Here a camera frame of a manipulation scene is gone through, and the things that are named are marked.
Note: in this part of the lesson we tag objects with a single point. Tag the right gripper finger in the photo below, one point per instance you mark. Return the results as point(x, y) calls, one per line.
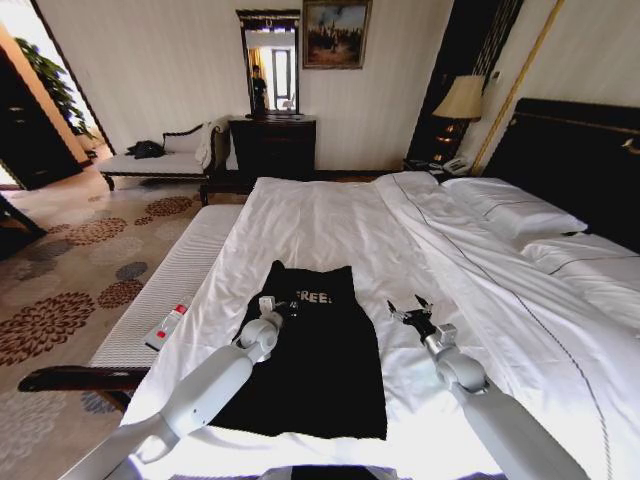
point(397, 310)
point(423, 303)

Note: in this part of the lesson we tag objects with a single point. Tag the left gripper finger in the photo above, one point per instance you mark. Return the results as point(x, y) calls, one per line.
point(289, 303)
point(295, 312)

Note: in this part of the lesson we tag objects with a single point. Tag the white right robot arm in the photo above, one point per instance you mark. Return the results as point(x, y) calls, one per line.
point(480, 400)

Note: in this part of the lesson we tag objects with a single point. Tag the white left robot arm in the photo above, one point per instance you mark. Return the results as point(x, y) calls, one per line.
point(220, 372)

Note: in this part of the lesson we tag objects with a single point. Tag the white bed sheet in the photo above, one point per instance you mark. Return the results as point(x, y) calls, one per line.
point(310, 225)

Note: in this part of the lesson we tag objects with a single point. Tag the black bed headboard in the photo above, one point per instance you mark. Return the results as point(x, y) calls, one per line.
point(575, 150)

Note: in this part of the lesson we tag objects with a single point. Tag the black shirt with FREE print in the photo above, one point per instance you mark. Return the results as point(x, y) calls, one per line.
point(320, 370)

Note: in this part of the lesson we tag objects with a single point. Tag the white duvet with dark piping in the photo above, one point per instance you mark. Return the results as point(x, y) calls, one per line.
point(500, 300)

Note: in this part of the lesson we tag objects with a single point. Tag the white remote with red button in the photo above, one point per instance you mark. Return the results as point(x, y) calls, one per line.
point(159, 335)

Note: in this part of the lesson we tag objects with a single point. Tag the white pillow with dark piping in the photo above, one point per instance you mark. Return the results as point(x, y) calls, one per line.
point(515, 205)

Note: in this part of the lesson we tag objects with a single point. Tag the dark nightstand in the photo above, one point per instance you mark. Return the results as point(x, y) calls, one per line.
point(425, 167)

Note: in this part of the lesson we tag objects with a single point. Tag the white desk telephone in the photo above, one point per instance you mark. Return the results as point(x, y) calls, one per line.
point(456, 164)

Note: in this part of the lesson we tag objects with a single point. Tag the dark wood dresser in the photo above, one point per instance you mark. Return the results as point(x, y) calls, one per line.
point(272, 147)

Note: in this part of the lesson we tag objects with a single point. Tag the plain white pillow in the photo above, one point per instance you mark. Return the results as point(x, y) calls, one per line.
point(590, 270)

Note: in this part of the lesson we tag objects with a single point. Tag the white throw cloth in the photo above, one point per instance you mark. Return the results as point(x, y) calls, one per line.
point(206, 142)

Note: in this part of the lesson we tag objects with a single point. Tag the table lamp with cream shade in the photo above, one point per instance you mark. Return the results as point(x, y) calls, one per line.
point(460, 97)

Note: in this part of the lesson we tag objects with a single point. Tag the black bag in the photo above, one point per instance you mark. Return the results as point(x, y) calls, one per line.
point(145, 149)

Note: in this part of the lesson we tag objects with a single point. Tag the gold framed painting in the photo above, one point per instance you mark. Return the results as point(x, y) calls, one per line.
point(336, 32)

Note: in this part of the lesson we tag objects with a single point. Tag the dark low furniture piece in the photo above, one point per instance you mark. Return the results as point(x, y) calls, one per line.
point(17, 232)

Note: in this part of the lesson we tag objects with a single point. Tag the dark wood cabinet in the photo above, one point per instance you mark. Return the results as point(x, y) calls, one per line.
point(30, 135)

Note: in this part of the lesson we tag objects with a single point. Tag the green leafy plant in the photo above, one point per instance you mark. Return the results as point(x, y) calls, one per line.
point(55, 85)

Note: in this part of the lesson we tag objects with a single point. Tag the white bench with wood frame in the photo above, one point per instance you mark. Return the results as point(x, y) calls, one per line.
point(170, 270)

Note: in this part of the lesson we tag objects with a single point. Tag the white chaise longue dark frame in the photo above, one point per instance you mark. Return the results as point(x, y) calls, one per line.
point(155, 162)

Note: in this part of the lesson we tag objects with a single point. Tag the gold wall trim strip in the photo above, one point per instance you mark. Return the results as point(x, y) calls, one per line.
point(520, 65)

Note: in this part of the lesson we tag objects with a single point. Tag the dark striped wall panel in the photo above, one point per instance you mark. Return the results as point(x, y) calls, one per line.
point(465, 40)

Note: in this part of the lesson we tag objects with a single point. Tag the dark framed wall mirror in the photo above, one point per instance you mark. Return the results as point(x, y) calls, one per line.
point(272, 30)

